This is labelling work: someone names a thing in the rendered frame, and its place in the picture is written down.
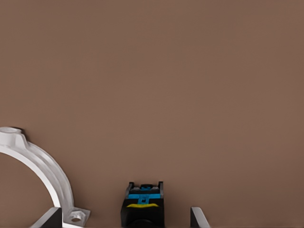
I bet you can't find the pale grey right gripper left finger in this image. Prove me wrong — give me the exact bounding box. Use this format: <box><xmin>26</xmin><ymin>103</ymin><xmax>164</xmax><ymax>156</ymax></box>
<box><xmin>30</xmin><ymin>207</ymin><xmax>63</xmax><ymax>228</ymax></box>

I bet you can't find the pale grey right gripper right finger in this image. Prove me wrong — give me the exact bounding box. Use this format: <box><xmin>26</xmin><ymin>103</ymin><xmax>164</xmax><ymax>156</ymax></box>
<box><xmin>190</xmin><ymin>207</ymin><xmax>211</xmax><ymax>228</ymax></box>

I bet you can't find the white pipe clamp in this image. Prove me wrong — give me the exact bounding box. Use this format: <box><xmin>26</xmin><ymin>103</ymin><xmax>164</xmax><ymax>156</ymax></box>
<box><xmin>0</xmin><ymin>126</ymin><xmax>92</xmax><ymax>228</ymax></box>

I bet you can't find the yellow push button switch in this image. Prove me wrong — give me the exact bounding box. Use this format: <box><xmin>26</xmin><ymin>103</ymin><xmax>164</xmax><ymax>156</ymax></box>
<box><xmin>120</xmin><ymin>181</ymin><xmax>165</xmax><ymax>228</ymax></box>

